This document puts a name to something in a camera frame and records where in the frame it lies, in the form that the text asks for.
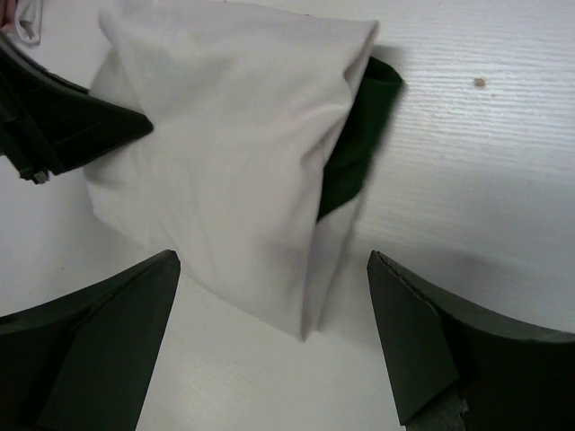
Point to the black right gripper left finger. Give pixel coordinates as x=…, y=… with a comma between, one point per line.
x=84, y=361

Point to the white and green t-shirt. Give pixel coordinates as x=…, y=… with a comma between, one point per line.
x=265, y=122

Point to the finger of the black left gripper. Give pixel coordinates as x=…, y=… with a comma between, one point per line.
x=52, y=126

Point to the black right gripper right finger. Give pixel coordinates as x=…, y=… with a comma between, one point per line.
x=454, y=365

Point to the crumpled white t-shirt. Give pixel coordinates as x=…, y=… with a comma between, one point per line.
x=27, y=21

